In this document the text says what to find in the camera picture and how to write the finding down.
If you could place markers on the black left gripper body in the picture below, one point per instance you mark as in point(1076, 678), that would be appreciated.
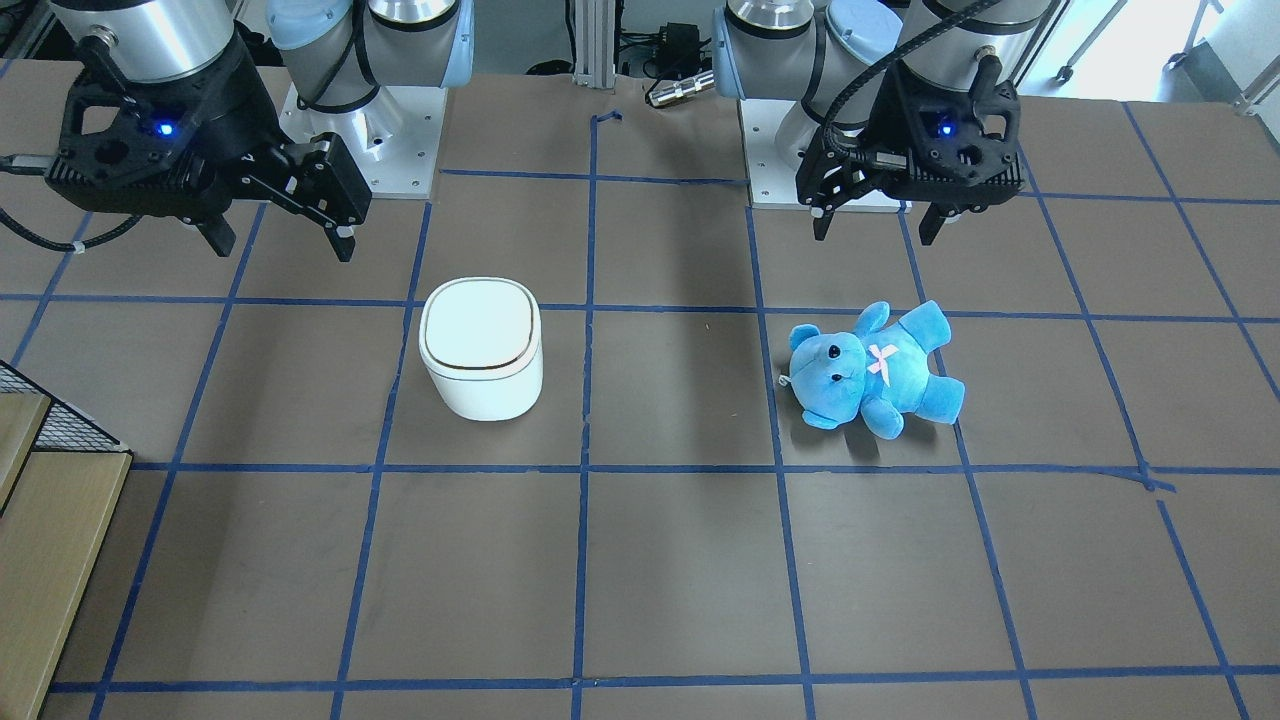
point(893, 112)

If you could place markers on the silver metal cylinder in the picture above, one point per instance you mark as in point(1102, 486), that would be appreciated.
point(664, 94)

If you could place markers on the aluminium frame post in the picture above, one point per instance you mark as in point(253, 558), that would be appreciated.
point(595, 43)

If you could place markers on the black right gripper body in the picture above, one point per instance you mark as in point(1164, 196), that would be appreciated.
point(232, 108)

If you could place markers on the blue teddy bear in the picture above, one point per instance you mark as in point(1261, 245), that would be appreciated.
point(878, 371)

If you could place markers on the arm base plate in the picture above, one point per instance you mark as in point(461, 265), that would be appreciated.
point(395, 139)
point(774, 132)

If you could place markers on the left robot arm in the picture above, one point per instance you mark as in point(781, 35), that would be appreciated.
point(832, 58)

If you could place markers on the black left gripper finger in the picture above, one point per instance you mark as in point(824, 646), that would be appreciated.
point(822, 220)
point(934, 220)

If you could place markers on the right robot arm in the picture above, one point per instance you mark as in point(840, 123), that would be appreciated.
point(338, 53)

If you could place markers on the black power adapter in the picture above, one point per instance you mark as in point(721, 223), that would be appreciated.
point(677, 42)

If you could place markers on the wooden box with grid cloth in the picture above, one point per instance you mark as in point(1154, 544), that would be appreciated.
point(62, 477)

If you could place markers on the white trash can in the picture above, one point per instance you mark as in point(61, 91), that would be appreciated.
point(480, 339)

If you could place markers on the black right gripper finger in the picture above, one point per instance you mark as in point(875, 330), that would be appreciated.
point(218, 233)
point(342, 240)

